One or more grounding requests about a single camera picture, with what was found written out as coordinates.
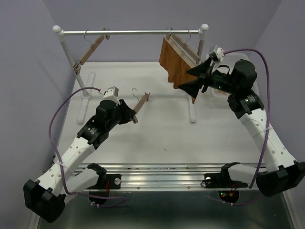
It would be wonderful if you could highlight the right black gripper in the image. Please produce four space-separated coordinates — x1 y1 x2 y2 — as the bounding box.
178 56 238 98

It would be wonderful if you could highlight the wooden clip hanger with beige underwear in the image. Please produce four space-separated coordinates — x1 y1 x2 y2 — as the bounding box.
132 88 150 124

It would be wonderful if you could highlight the beige underwear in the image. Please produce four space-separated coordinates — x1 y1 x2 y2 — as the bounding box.
212 89 230 97

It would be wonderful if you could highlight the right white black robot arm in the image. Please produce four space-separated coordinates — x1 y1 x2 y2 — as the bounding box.
179 58 305 197

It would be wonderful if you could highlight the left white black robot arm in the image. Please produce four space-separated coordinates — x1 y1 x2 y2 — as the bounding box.
23 99 137 223

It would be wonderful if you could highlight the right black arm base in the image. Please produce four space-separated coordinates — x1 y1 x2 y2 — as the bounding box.
201 173 248 205

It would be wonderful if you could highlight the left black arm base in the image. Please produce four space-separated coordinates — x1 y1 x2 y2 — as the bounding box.
85 174 126 208

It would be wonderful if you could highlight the brown underwear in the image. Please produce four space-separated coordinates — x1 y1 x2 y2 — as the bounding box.
159 37 197 89

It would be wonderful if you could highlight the wooden hanger with brown underwear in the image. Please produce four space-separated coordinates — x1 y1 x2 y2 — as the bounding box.
165 32 203 66

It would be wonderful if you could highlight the empty wooden clip hanger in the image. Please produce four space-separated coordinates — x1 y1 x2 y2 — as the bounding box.
72 30 110 74

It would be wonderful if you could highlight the white plastic basket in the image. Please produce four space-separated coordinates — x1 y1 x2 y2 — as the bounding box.
210 52 260 101

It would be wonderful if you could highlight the white clothes rack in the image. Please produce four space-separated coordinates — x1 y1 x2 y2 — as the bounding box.
52 23 209 123

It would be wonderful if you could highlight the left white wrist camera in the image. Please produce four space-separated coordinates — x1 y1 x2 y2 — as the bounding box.
100 86 120 106

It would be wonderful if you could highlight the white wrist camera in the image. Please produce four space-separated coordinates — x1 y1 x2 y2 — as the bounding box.
100 86 120 106
207 45 225 62

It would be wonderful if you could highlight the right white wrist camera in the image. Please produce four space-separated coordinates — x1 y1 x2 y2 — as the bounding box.
207 45 225 62

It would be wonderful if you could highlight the aluminium mounting rail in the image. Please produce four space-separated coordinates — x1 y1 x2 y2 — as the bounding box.
38 163 291 192

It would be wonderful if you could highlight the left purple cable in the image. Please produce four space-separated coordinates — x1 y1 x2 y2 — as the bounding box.
48 87 126 208

